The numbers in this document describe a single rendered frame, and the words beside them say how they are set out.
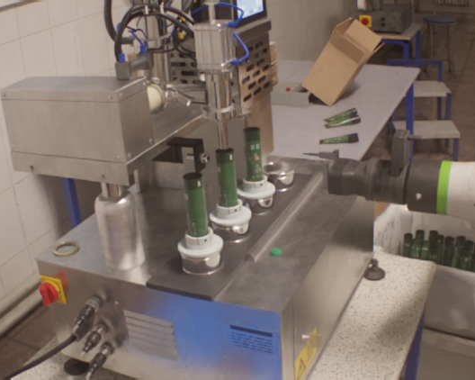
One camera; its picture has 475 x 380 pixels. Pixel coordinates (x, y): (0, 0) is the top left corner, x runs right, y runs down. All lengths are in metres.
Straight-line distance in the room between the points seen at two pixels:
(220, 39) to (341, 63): 1.77
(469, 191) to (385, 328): 0.44
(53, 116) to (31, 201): 1.83
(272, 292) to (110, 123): 0.35
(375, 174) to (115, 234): 0.44
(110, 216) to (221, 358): 0.29
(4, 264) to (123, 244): 1.75
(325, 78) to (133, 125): 1.85
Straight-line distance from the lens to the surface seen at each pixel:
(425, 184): 1.03
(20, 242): 2.82
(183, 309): 1.01
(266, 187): 1.17
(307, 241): 1.10
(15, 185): 2.76
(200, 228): 0.98
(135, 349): 1.13
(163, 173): 1.35
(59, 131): 1.03
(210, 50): 0.98
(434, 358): 1.90
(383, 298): 1.43
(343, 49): 2.69
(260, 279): 1.00
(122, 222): 1.03
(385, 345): 1.30
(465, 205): 1.03
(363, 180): 1.06
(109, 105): 0.95
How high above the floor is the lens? 1.56
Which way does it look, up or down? 24 degrees down
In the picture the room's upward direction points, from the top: 5 degrees counter-clockwise
